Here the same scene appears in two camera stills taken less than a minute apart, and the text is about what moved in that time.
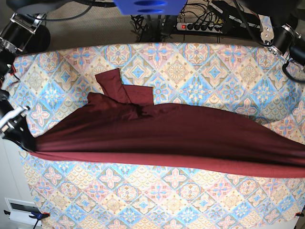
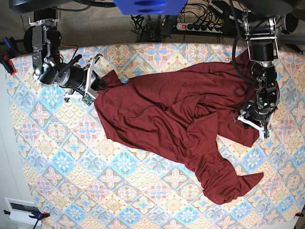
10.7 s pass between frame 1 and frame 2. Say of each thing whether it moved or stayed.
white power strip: stayed
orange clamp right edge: stayed
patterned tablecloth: stayed
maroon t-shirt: moved
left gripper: moved
